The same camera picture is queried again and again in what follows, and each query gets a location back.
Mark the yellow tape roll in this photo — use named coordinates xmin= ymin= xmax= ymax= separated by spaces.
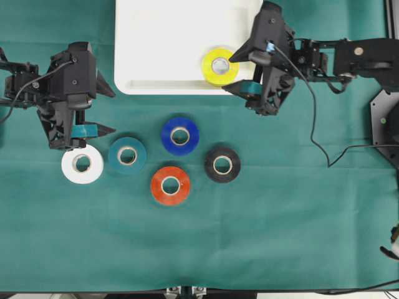
xmin=201 ymin=47 xmax=239 ymax=87

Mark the black right camera cable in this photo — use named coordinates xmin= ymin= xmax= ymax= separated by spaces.
xmin=270 ymin=42 xmax=399 ymax=169

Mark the black camera cable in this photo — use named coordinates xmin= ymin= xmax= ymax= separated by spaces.
xmin=0 ymin=59 xmax=75 ymax=125
xmin=270 ymin=42 xmax=399 ymax=169

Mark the blue tape roll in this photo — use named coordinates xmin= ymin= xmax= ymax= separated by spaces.
xmin=161 ymin=117 xmax=200 ymax=156

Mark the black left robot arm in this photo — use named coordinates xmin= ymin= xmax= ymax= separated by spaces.
xmin=1 ymin=42 xmax=115 ymax=151

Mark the black left camera cable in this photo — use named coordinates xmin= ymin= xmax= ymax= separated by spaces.
xmin=0 ymin=59 xmax=75 ymax=125

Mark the black tape roll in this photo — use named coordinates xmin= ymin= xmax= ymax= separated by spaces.
xmin=204 ymin=146 xmax=241 ymax=183

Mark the teal tape roll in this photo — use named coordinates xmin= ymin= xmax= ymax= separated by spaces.
xmin=108 ymin=137 xmax=147 ymax=175

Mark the metal table clamp bracket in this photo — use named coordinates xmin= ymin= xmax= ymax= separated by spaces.
xmin=164 ymin=286 xmax=207 ymax=299

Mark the white plastic case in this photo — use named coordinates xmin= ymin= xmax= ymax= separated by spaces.
xmin=114 ymin=1 xmax=262 ymax=95

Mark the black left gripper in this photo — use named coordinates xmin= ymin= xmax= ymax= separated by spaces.
xmin=37 ymin=42 xmax=116 ymax=150

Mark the green table cloth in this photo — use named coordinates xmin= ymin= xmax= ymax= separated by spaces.
xmin=0 ymin=0 xmax=399 ymax=293

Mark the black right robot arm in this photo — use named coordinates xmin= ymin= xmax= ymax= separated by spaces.
xmin=222 ymin=1 xmax=398 ymax=116

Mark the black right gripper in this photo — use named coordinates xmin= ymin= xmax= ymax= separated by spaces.
xmin=221 ymin=1 xmax=295 ymax=116

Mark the aluminium frame rail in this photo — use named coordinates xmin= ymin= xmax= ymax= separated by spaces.
xmin=384 ymin=0 xmax=398 ymax=49

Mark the white tape roll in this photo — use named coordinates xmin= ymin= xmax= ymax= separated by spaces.
xmin=61 ymin=145 xmax=104 ymax=184

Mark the white black object at edge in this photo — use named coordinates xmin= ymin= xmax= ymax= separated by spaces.
xmin=380 ymin=225 xmax=398 ymax=260

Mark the red tape roll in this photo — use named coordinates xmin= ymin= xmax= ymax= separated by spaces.
xmin=150 ymin=166 xmax=190 ymax=206

